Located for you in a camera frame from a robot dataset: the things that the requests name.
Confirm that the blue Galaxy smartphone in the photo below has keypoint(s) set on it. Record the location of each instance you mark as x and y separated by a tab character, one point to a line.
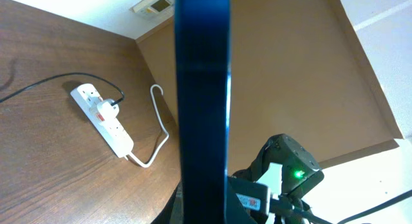
202	47

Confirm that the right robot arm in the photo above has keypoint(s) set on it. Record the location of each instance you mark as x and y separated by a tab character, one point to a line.
282	173

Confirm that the white charger plug adapter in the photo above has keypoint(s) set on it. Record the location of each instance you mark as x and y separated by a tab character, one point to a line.
106	110

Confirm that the white power strip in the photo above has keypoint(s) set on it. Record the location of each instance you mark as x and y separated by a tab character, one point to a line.
112	131

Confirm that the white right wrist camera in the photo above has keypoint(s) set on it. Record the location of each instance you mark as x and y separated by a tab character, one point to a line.
255	197

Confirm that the white wall thermostat panel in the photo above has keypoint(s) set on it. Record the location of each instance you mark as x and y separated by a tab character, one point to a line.
151	7

